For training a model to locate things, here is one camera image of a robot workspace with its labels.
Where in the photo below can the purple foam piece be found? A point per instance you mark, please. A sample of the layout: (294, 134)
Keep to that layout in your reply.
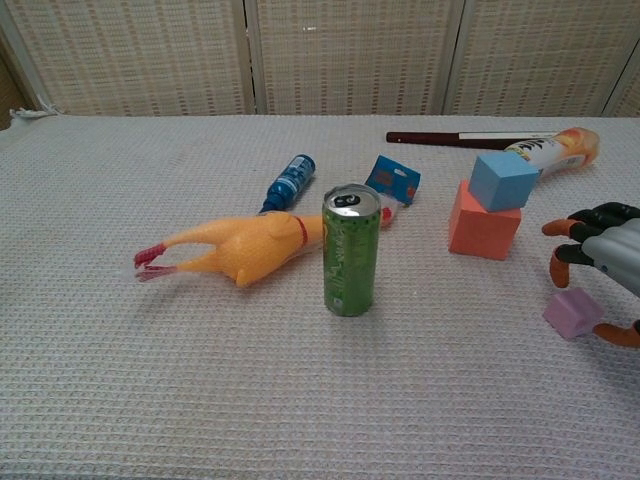
(572, 310)

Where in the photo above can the woven bamboo folding screen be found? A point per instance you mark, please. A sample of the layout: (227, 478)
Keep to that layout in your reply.
(350, 55)

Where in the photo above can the blue foam cube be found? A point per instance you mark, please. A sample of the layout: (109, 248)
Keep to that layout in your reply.
(505, 182)

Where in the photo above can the green drink can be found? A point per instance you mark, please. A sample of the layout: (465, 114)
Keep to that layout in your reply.
(350, 260)

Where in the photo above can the blue snack packet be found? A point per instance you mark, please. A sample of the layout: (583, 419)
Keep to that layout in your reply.
(390, 177)

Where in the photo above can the small blue spray bottle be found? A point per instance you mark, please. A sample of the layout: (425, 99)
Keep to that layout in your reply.
(290, 182)

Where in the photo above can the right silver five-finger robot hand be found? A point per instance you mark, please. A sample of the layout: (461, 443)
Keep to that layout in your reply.
(615, 245)

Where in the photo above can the dark red folded fan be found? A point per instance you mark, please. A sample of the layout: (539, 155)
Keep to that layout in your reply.
(425, 137)

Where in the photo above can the large orange foam block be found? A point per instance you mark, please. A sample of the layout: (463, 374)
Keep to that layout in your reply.
(480, 235)

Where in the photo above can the white woven tablecloth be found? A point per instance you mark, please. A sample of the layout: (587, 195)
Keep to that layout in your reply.
(250, 390)

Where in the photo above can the yellow rubber chicken toy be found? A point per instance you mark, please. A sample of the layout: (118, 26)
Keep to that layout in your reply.
(250, 245)

